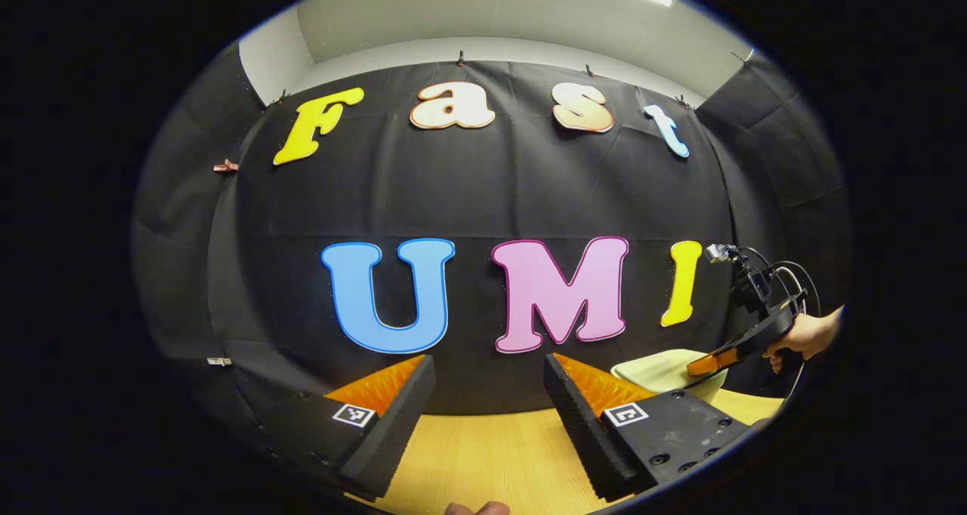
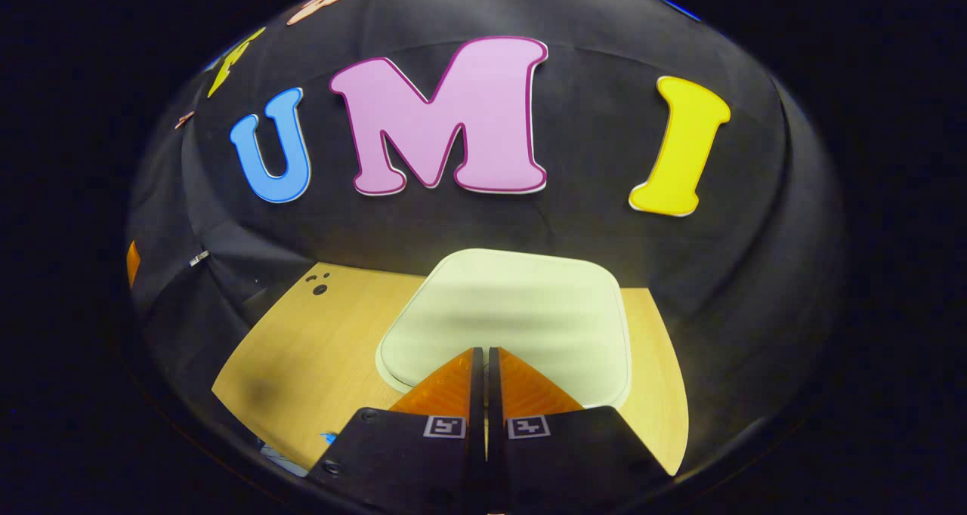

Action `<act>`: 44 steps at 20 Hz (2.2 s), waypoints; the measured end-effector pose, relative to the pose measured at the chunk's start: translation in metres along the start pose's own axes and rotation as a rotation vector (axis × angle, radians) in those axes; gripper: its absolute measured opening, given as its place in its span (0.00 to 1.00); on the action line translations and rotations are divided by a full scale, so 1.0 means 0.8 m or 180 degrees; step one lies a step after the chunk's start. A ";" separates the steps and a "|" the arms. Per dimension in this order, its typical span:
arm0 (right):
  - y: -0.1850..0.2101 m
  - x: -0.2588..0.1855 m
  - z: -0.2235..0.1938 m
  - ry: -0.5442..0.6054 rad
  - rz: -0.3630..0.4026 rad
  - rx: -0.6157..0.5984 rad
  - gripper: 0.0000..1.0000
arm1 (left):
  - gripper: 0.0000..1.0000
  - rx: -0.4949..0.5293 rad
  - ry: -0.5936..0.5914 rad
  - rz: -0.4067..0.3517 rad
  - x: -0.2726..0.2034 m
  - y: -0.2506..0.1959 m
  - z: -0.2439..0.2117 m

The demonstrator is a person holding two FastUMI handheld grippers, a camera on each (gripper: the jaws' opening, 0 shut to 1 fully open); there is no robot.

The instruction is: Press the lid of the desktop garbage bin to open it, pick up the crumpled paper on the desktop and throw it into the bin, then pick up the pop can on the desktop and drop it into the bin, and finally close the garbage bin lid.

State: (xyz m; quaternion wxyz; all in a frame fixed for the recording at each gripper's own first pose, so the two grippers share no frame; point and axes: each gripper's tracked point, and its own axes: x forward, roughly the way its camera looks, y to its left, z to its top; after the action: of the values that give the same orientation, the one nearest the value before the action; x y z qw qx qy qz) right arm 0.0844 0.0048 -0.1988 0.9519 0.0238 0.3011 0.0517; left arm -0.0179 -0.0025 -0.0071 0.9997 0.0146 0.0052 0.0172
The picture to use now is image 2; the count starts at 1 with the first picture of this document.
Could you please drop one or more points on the black backdrop cloth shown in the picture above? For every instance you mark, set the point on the black backdrop cloth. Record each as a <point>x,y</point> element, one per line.
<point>589,228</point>

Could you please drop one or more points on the wooden desktop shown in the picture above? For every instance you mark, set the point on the wooden desktop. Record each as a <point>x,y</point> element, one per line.
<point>317,349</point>

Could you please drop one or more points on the copper cloth clip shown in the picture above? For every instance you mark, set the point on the copper cloth clip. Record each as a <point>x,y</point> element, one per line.
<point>183,119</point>

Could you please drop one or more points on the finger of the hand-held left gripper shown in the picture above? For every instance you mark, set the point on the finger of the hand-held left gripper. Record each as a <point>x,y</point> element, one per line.
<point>133,262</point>

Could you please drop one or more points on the green desktop garbage bin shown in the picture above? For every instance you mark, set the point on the green desktop garbage bin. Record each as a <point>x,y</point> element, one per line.
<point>514,303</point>

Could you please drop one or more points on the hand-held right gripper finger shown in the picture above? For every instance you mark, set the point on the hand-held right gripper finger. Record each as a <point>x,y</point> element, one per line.
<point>477,409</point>
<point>495,409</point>

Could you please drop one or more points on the paper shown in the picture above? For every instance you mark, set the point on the paper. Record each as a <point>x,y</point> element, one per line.
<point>281,457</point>

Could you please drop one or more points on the silver cloth clip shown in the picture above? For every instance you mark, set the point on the silver cloth clip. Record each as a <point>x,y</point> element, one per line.
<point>199,257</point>

